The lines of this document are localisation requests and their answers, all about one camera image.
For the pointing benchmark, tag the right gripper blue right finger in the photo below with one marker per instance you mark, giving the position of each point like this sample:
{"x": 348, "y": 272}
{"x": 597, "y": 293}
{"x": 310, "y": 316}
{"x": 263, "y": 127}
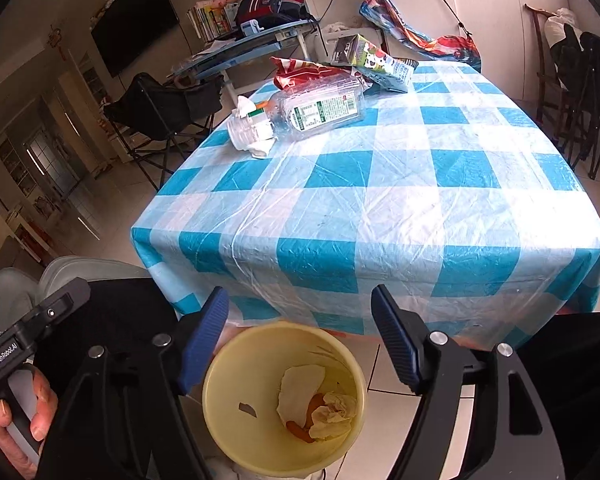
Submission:
{"x": 404, "y": 335}

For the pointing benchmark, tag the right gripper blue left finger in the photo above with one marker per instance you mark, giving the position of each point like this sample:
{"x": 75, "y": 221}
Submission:
{"x": 196, "y": 337}

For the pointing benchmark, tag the orange peel long piece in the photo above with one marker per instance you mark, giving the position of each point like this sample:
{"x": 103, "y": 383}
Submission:
{"x": 303, "y": 432}

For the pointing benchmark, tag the paper wrapper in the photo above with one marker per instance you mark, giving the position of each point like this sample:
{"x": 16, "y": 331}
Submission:
{"x": 335, "y": 418}

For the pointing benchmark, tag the white tissue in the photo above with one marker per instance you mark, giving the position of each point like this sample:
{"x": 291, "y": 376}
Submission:
{"x": 250, "y": 129}

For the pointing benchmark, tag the clear plastic bottle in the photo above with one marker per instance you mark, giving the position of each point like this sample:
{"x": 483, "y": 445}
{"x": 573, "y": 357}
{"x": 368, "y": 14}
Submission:
{"x": 298, "y": 117}

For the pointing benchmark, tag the red snack bag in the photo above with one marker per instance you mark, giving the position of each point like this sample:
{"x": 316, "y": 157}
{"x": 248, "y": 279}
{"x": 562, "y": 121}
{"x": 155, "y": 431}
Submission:
{"x": 294, "y": 77}

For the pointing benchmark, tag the milk carton with cow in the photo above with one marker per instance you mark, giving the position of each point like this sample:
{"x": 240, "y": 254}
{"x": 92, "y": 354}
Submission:
{"x": 375, "y": 64}

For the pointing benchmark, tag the yellow plastic trash bucket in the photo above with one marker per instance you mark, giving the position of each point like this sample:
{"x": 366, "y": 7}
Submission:
{"x": 266, "y": 376}

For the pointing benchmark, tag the black trousers leg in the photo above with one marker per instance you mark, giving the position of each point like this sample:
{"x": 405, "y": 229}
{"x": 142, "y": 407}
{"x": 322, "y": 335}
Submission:
{"x": 114, "y": 366}

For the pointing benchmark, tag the blue white checkered tablecloth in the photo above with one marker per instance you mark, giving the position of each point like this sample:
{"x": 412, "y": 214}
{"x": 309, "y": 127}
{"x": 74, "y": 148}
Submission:
{"x": 447, "y": 194}

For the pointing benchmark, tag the black folding camping chair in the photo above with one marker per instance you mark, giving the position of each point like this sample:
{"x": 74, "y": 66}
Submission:
{"x": 152, "y": 119}

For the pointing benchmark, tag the blue white study desk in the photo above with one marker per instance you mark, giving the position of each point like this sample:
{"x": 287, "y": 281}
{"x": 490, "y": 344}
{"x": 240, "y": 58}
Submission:
{"x": 269, "y": 42}

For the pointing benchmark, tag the small blue device on desk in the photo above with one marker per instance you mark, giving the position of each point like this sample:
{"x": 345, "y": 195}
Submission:
{"x": 251, "y": 28}

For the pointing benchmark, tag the row of books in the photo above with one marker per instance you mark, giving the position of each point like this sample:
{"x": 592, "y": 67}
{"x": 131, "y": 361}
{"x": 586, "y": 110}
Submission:
{"x": 213, "y": 19}

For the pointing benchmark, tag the wooden chair with black clothes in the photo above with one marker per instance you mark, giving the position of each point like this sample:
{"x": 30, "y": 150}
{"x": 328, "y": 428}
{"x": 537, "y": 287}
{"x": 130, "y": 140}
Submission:
{"x": 568, "y": 104}

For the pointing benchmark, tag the dark blue red backpack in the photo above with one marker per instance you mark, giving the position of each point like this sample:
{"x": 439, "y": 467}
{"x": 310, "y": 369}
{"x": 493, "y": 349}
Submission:
{"x": 272, "y": 13}

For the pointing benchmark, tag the white bag on chair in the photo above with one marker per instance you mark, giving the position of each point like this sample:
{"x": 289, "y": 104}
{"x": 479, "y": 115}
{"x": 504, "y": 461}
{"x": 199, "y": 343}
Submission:
{"x": 560, "y": 25}

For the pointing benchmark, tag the black wall television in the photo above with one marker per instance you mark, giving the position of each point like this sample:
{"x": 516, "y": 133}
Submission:
{"x": 128, "y": 28}

